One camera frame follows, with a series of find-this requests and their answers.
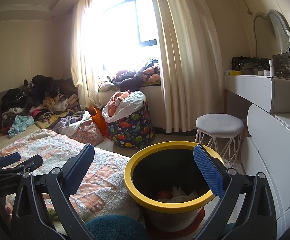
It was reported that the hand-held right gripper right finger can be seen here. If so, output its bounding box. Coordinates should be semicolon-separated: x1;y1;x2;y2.
193;144;278;240

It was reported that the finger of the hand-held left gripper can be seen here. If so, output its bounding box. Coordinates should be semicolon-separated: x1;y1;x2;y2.
0;152;22;167
8;154;43;174

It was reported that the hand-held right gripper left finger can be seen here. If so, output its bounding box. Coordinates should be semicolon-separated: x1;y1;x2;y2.
11;143;95;240

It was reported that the white plastic bag orange print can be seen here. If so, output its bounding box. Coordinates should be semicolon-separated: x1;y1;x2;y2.
157;191;201;202

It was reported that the white pleated wrapper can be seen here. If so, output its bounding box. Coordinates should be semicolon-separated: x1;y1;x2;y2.
171;185;185;198

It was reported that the red plastic bag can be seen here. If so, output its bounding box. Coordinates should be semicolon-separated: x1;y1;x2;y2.
157;190;172;200

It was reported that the yellow rimmed waste bin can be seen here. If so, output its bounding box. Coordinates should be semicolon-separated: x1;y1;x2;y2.
124;141;223;232

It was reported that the person's left hand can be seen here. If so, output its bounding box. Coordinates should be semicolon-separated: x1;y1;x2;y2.
4;202;13;220

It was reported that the beige bed sheet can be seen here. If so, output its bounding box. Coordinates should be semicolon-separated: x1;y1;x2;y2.
0;125;43;153

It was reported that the peach printed blanket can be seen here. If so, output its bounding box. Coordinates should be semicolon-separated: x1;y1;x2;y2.
0;129;145;224

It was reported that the pink floral storage bag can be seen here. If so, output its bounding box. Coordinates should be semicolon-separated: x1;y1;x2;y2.
70;120;103;147

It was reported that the light blue cloth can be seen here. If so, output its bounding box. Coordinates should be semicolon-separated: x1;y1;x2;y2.
8;115;35;137

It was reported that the white bag with lavender clothes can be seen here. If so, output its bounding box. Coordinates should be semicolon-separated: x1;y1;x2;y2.
57;110;91;137

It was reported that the white stool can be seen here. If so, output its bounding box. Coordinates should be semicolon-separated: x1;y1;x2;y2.
194;114;246;167

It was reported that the green fleece clothing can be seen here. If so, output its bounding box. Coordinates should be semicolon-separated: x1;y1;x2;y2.
46;206;61;222

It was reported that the dinosaur print laundry basket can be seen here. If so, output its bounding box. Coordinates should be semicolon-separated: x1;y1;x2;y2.
107;102;155;149

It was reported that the white rounded cabinet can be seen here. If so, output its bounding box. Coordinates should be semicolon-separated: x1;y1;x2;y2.
240;104;290;235

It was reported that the teal cloth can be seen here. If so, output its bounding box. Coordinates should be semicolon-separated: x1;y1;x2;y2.
85;214;148;240

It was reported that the pile of clothes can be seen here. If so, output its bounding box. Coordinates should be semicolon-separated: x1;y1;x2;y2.
1;74;79;130

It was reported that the white bag of orange clothes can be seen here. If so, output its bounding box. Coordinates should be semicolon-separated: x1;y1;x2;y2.
102;91;146;123

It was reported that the white desk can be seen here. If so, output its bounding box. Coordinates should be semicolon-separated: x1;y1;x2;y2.
224;75;290;113

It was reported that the heap of jackets and bedding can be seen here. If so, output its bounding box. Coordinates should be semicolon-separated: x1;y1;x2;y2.
97;64;161;92

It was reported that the dark bag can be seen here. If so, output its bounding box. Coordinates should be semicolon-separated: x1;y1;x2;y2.
231;56;252;72

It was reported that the cream curtain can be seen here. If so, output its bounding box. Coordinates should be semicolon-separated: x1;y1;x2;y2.
147;0;224;133
70;0;104;110

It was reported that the clear drawer organizer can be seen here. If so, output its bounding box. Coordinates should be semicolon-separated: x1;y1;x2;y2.
271;52;290;79

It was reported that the wavy framed mirror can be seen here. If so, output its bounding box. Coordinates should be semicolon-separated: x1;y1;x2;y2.
253;9;290;57

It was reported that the window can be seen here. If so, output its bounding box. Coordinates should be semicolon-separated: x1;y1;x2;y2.
92;0;160;80

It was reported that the wall cable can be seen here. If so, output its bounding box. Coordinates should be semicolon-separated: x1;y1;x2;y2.
232;0;259;58

